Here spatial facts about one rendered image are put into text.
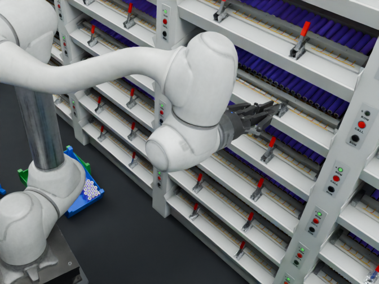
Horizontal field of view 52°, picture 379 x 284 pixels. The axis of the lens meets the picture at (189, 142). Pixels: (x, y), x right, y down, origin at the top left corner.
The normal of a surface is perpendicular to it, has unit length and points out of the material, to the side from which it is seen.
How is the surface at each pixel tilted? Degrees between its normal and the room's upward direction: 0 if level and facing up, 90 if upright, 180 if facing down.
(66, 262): 4
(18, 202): 5
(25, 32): 76
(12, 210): 4
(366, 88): 90
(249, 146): 19
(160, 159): 83
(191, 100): 84
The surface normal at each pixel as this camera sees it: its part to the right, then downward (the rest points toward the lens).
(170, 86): -0.46, 0.47
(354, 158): -0.71, 0.43
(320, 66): -0.16, -0.57
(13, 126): 0.07, -0.75
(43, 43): 0.93, 0.32
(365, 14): -0.69, 0.65
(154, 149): -0.69, 0.19
